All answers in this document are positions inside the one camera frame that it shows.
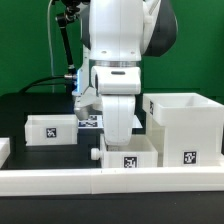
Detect white drawer tray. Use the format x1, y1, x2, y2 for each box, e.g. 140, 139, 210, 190
91, 134, 158, 168
25, 115, 78, 146

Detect white left fence bar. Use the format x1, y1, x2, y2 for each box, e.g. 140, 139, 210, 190
0, 138, 10, 168

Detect white hanging cable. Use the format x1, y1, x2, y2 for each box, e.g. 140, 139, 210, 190
47, 0, 56, 94

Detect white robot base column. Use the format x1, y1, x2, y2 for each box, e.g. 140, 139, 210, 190
72, 47, 102, 120

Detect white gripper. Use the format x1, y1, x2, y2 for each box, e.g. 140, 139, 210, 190
102, 95, 135, 146

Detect white fence bar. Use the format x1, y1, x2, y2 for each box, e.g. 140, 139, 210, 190
0, 138, 10, 168
0, 166, 224, 196

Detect black base cable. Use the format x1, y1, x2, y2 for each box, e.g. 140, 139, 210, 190
18, 75, 78, 94

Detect white front drawer tray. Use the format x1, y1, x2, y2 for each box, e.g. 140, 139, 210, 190
91, 134, 158, 168

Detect marker tag sheet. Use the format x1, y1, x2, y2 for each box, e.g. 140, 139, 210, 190
78, 115, 142, 129

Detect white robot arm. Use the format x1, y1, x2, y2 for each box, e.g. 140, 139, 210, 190
85, 0, 178, 146

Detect white front fence bar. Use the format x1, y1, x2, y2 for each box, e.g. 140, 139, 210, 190
0, 166, 224, 196

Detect white drawer cabinet box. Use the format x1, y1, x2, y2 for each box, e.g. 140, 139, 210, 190
142, 93, 224, 167

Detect white rear drawer tray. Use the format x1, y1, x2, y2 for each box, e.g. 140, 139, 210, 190
25, 115, 78, 146

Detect black camera stand pole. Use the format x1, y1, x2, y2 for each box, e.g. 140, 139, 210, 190
56, 0, 80, 80

